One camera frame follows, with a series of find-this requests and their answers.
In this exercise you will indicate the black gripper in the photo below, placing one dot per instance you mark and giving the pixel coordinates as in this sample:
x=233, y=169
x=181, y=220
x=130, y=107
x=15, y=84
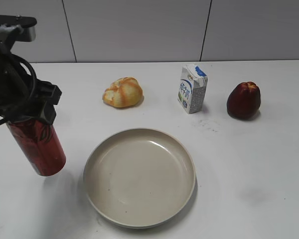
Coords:
x=22, y=94

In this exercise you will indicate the red cola can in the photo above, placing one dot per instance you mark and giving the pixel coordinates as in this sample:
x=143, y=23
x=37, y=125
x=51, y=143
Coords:
x=40, y=144

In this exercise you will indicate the beige round plate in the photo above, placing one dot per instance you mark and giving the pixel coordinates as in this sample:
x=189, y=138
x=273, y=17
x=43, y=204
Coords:
x=139, y=178

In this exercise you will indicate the bread roll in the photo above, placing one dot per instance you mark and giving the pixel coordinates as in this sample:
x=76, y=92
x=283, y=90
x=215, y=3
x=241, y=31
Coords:
x=122, y=93

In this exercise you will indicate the white blue milk carton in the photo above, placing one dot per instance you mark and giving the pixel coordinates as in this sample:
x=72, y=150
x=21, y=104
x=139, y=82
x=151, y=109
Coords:
x=192, y=88

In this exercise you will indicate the dark red apple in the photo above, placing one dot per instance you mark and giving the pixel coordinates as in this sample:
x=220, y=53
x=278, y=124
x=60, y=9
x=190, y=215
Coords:
x=244, y=101

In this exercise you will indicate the black silver camera mount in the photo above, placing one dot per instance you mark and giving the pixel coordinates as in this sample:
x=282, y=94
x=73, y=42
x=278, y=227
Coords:
x=24, y=26

